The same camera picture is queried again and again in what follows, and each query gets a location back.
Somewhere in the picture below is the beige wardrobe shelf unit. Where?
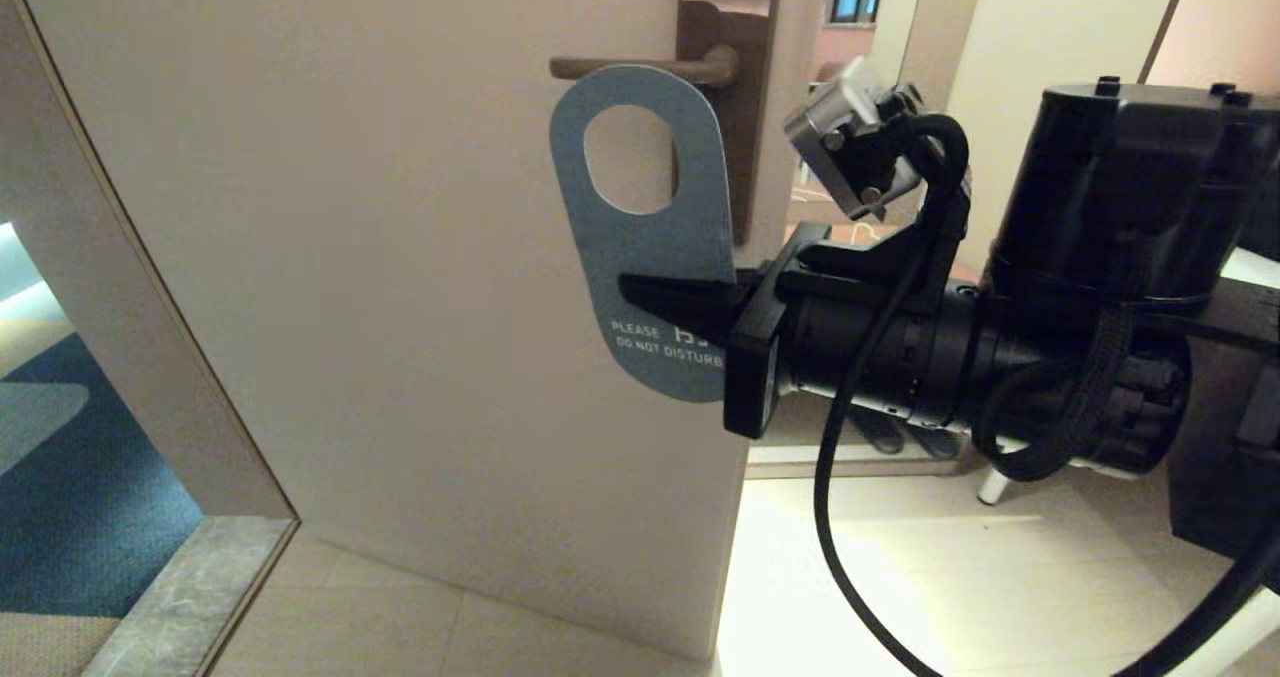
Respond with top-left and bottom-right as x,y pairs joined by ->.
745,0 -> 1191,480

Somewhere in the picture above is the beige wooden door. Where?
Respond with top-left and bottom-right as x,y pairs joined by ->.
8,0 -> 831,666

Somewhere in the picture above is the blue do-not-disturb door sign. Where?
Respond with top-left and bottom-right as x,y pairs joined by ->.
548,64 -> 739,404

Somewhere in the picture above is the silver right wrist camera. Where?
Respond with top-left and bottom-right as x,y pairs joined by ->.
783,55 -> 926,221

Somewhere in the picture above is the grey marble door threshold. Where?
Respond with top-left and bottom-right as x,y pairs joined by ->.
80,517 -> 296,677

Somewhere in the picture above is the bronze door handle lever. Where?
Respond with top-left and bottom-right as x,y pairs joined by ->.
549,45 -> 741,88

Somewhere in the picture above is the black camera cable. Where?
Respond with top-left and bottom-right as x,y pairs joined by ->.
812,112 -> 1280,677

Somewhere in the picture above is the black braided cable sleeve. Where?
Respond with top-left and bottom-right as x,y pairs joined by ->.
975,257 -> 1146,483

